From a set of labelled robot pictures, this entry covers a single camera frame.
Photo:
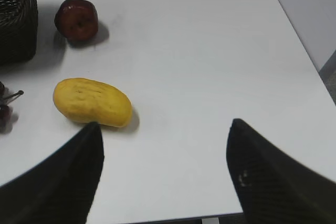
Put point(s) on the purple grape bunch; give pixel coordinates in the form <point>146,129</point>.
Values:
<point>6,111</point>

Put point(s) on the yellow mango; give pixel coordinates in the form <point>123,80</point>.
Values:
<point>83,100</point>

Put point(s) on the black woven basket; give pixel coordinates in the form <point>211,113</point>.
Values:
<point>19,25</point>

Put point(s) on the dark red apple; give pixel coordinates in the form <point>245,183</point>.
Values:
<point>77,20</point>

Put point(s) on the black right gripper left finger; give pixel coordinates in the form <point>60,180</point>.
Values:
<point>61,188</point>

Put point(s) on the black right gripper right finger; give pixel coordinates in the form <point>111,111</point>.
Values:
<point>271,186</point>

